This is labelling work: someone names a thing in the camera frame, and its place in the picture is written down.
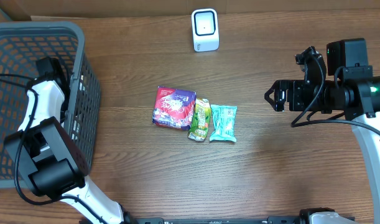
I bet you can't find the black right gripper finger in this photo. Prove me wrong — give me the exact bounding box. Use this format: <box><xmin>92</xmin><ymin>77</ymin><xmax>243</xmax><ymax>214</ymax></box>
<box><xmin>264</xmin><ymin>82</ymin><xmax>276</xmax><ymax>96</ymax></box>
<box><xmin>264</xmin><ymin>95</ymin><xmax>276</xmax><ymax>111</ymax></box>

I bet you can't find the teal snack packet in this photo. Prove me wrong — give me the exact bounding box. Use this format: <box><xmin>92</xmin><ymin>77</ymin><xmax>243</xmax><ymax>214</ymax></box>
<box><xmin>210</xmin><ymin>105</ymin><xmax>237</xmax><ymax>142</ymax></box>

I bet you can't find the green tea drink carton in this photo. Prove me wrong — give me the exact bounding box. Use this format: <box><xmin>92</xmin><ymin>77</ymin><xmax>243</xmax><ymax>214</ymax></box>
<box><xmin>188</xmin><ymin>98</ymin><xmax>211</xmax><ymax>141</ymax></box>

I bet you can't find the red purple snack bag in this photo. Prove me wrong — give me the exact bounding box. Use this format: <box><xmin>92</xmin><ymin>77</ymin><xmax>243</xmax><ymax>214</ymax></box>
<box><xmin>152</xmin><ymin>86</ymin><xmax>197</xmax><ymax>130</ymax></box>

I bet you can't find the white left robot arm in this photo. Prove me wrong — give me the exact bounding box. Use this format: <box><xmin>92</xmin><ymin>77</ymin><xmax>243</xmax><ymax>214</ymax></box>
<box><xmin>4</xmin><ymin>57</ymin><xmax>135</xmax><ymax>223</ymax></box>

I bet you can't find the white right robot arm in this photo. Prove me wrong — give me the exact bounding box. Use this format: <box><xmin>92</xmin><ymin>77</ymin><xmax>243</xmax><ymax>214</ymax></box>
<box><xmin>264</xmin><ymin>38</ymin><xmax>380</xmax><ymax>223</ymax></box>

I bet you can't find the white barcode scanner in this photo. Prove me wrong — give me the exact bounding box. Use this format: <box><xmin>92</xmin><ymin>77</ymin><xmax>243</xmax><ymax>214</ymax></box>
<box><xmin>191</xmin><ymin>8</ymin><xmax>220</xmax><ymax>52</ymax></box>

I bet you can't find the grey plastic mesh basket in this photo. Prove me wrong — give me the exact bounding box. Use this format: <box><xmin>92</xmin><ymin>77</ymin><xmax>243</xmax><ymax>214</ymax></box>
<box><xmin>0</xmin><ymin>22</ymin><xmax>101</xmax><ymax>189</ymax></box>

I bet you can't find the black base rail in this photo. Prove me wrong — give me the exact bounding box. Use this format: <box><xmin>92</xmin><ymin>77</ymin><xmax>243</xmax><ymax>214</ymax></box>
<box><xmin>132</xmin><ymin>207</ymin><xmax>356</xmax><ymax>224</ymax></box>

